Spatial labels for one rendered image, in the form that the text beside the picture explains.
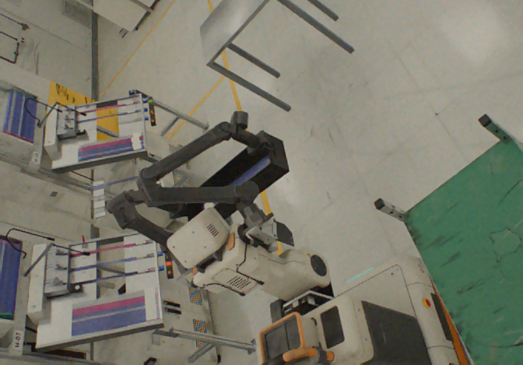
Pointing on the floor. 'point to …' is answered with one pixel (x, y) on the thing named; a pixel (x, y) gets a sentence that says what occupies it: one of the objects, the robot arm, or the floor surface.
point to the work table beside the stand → (227, 20)
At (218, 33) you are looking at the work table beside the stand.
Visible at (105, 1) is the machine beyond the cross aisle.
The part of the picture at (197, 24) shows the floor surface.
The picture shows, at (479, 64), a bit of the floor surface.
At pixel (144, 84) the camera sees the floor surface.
